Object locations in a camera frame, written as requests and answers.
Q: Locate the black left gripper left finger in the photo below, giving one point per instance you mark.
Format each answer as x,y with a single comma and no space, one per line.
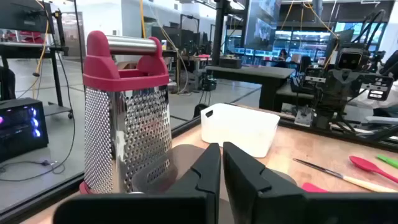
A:
192,199

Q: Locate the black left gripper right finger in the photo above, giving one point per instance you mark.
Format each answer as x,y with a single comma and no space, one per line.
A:
255,199

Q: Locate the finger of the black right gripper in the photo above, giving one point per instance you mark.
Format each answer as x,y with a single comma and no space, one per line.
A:
343,91
356,91

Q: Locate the red silicone spoon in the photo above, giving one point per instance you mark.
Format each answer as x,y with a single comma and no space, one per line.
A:
362,164

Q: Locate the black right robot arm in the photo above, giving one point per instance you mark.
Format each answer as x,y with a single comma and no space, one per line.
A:
326,115

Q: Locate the person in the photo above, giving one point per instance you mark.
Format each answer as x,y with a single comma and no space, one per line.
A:
283,55

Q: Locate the dark grey table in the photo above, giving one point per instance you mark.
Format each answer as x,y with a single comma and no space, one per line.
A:
252,73

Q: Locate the white plastic bin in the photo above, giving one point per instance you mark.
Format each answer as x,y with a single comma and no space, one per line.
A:
239,130

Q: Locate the black rolling cart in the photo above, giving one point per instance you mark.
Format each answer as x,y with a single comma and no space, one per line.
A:
56,77

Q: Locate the computer tower purple lights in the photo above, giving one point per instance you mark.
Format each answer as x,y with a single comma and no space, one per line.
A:
21,130

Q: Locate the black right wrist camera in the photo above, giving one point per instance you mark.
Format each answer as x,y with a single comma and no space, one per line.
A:
349,59

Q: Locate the large wall display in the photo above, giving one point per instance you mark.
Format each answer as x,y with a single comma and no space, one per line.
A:
261,25

